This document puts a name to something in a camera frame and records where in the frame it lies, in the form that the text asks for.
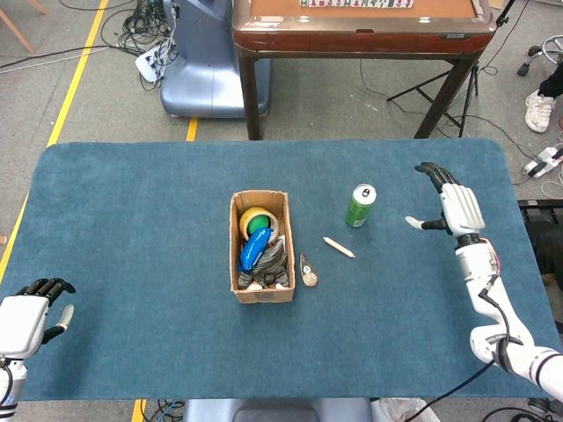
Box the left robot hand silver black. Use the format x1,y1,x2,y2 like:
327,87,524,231
0,277,77,358

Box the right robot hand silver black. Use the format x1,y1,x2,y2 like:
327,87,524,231
404,161,486,241

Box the green drink can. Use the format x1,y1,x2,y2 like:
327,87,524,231
344,183,377,229

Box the small wooden stick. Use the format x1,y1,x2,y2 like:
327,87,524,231
322,236,355,259

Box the yellow tape roll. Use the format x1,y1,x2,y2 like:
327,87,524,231
238,207,278,243

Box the open cardboard box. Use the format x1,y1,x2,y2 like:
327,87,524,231
229,189,296,304

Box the black crate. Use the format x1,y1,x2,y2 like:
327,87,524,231
517,198,563,282

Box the white sneaker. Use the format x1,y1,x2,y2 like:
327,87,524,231
525,90,557,134

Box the black tripod stand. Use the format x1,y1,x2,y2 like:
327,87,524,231
386,0,518,138

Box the chrome stool with castors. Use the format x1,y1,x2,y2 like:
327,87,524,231
517,34,563,76

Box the blue carpet table mat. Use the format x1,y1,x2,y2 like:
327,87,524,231
0,139,562,402

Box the black trouser leg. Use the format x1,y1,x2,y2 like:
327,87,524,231
538,65,563,100

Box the grey striped cloth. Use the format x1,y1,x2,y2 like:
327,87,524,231
238,240,291,291

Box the brown mahjong table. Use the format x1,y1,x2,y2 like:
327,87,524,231
231,0,494,141

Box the green ball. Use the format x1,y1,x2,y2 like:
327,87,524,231
246,215,272,234

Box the blue snack packet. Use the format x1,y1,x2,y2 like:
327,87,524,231
238,227,273,273

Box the clear plastic bag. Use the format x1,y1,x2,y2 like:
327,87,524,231
371,397,441,422

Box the face-showing mahjong tile row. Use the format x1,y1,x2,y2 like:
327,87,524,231
300,0,414,9

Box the grey blue robot torso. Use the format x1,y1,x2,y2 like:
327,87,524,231
182,397,374,422

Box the white power strip with plugs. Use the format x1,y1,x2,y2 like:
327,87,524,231
135,41,177,84

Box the white chair wooden legs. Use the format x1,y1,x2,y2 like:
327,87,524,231
0,0,48,54

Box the white power strip red switch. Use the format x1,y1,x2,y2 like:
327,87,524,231
523,147,563,179

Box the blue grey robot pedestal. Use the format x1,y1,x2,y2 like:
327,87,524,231
159,0,272,120

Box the black cable bundle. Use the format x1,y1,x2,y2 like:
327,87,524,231
100,0,177,91

